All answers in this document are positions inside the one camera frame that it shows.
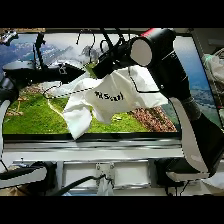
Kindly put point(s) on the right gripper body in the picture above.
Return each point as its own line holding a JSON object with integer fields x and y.
{"x": 106, "y": 63}

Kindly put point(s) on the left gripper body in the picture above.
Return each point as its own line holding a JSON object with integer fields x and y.
{"x": 68, "y": 73}

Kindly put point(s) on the white printed T-shirt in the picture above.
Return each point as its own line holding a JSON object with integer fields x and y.
{"x": 111, "y": 100}

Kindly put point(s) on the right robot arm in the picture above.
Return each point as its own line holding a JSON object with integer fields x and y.
{"x": 173, "y": 73}

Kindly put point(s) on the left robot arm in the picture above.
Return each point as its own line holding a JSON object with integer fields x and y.
{"x": 23, "y": 71}

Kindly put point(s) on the heap of clothes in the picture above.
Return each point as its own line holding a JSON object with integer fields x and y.
{"x": 215, "y": 71}

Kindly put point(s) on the silver frame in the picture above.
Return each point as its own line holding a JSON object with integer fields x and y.
{"x": 100, "y": 150}

